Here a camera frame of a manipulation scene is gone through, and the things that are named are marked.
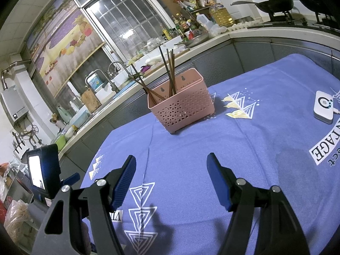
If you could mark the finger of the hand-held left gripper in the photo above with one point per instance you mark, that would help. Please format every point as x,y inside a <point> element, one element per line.
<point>71,179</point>

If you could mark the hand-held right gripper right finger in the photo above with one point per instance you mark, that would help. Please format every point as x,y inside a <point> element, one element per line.
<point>219,180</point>

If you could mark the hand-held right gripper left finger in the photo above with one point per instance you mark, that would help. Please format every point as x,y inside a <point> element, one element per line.
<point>124,180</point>

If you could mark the pink perforated plastic basket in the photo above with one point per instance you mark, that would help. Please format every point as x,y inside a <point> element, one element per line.
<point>183,106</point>

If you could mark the bunch of brown chopsticks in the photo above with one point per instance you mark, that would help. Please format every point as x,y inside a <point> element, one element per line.
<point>171,71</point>

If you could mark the blue printed tablecloth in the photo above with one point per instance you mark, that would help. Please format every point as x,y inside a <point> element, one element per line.
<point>212,148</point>

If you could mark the white ceramic bowl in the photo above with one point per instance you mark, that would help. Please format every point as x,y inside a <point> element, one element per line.
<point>69,131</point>

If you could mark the pale green thermos bottle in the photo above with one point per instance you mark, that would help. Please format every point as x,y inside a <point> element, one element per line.
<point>64,114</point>

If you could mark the clear plastic bag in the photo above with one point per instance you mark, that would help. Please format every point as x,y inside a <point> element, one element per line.
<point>18,220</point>

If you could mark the light blue bowl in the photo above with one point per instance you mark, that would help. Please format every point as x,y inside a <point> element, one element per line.
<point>79,117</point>

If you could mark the upright wooden chopping block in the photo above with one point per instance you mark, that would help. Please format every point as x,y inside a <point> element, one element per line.
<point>90,101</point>

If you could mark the steel kitchen sink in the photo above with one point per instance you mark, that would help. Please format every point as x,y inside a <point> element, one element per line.
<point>117,93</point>

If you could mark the blue white detergent bottle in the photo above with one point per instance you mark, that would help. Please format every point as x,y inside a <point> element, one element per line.
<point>94,81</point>

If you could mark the straight chrome faucet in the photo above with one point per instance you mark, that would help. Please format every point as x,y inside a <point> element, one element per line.
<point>105,75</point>

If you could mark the metal exhaust pipe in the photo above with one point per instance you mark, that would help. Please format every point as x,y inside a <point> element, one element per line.
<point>10,67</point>

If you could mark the purple vegetable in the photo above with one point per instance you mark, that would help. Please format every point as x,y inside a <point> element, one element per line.
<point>145,69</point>

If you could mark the flat wooden cutting board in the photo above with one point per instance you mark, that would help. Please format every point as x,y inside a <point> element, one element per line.
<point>155,67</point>

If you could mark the white rounded electronic device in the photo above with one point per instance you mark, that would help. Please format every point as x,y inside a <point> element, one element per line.
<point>322,106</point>

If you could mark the fruit printed roller blind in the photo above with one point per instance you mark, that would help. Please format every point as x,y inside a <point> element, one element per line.
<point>63,42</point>

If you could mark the shallow metal basin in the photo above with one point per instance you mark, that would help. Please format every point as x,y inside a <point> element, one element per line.
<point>196,39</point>

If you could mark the yellow squeeze bottle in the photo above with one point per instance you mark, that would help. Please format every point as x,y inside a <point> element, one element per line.
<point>166,33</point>

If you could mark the tray of eggs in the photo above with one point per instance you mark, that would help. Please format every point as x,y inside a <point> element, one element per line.
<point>240,26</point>

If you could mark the cluster of condiment bottles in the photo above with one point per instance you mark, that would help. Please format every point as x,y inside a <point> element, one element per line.
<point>183,25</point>

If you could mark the white plastic jug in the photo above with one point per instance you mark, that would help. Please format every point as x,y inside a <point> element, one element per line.
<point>204,21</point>

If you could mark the barred kitchen window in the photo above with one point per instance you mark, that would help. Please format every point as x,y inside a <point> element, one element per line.
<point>124,16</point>

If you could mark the large cooking oil bottle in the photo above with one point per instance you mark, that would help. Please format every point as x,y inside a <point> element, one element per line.
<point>221,16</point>

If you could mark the black glass gas stove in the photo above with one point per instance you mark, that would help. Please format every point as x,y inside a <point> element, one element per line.
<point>292,21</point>

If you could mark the grey wall water heater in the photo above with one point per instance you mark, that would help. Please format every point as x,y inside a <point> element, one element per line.
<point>13,103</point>

